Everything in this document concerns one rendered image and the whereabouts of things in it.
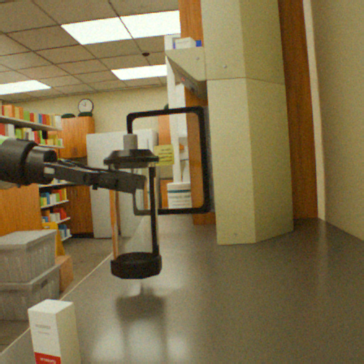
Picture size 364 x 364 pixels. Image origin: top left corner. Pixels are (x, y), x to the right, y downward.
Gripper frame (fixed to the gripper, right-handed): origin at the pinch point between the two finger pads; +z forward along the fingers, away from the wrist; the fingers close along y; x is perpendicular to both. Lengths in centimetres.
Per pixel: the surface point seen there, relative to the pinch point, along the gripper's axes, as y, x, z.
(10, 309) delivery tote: 189, 140, -122
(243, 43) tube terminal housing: 34, -41, 18
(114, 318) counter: -14.9, 20.6, 4.1
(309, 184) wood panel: 70, -5, 54
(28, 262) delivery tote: 191, 97, -112
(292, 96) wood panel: 71, -37, 42
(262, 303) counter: -11.0, 14.8, 27.4
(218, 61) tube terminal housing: 34, -35, 12
